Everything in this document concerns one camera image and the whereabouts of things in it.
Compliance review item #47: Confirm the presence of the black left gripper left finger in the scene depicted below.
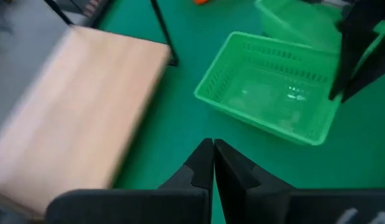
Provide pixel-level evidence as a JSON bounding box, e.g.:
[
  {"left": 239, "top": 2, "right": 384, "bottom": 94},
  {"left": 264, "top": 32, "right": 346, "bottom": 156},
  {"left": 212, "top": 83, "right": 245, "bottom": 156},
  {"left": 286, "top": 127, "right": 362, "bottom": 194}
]
[{"left": 157, "top": 138, "right": 215, "bottom": 191}]

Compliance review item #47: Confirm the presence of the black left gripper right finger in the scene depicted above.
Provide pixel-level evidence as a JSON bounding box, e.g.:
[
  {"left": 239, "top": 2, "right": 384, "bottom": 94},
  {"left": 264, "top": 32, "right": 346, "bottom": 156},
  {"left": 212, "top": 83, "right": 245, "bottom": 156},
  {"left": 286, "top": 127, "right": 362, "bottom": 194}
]
[{"left": 213, "top": 138, "right": 295, "bottom": 224}]

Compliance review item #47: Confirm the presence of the wooden shelf board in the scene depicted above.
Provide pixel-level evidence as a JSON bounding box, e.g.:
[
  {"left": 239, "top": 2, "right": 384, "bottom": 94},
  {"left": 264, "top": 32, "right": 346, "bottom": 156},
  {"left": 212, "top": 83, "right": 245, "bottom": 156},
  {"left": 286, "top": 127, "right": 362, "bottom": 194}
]
[{"left": 0, "top": 24, "right": 172, "bottom": 215}]

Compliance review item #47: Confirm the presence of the green slotted plastic basket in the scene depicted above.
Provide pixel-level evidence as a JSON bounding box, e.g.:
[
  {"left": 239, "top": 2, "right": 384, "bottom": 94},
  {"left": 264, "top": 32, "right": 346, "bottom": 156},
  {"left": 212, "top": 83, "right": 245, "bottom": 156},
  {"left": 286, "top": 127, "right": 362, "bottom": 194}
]
[
  {"left": 253, "top": 0, "right": 385, "bottom": 77},
  {"left": 193, "top": 30, "right": 342, "bottom": 146}
]

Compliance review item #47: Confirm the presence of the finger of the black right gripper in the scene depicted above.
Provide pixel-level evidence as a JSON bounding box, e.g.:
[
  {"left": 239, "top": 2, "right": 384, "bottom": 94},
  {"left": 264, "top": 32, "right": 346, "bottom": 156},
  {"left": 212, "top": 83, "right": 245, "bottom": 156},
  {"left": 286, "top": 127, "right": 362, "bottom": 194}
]
[
  {"left": 341, "top": 33, "right": 385, "bottom": 103},
  {"left": 328, "top": 0, "right": 385, "bottom": 101}
]

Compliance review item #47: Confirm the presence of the black shelf end frame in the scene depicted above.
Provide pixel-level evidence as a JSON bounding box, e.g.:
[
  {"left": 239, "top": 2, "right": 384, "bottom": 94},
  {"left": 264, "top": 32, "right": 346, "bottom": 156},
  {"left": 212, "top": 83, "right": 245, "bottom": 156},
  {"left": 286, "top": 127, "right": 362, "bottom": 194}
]
[{"left": 44, "top": 0, "right": 180, "bottom": 67}]

